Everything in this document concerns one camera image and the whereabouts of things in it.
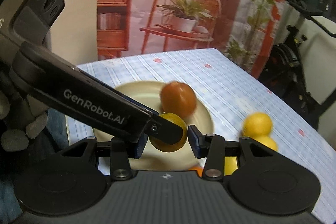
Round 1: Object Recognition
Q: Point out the yellow-orange citrus fruit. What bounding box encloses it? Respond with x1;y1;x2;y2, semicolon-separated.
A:
149;113;187;152

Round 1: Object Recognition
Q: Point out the yellow-green round fruit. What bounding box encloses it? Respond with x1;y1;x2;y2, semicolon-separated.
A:
224;156;238;176

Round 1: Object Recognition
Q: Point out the small orange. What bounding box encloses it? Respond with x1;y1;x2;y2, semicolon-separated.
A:
189;165;203;177

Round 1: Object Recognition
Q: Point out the red apple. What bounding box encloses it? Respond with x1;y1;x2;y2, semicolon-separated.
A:
160;81;197;119

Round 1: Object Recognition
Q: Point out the yellow lemon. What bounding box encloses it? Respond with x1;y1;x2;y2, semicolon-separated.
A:
254;135;278;152
242;112;273;138

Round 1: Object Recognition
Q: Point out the gloved left hand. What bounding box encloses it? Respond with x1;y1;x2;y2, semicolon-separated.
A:
1;84;49;152

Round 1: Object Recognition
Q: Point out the blue plaid tablecloth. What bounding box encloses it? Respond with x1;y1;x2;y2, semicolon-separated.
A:
80;48;335;223

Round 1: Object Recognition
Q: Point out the black exercise bike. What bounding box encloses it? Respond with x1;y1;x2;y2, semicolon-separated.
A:
262;0;336;119

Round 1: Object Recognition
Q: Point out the printed room backdrop cloth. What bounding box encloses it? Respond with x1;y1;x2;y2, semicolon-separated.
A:
97;0;285;77

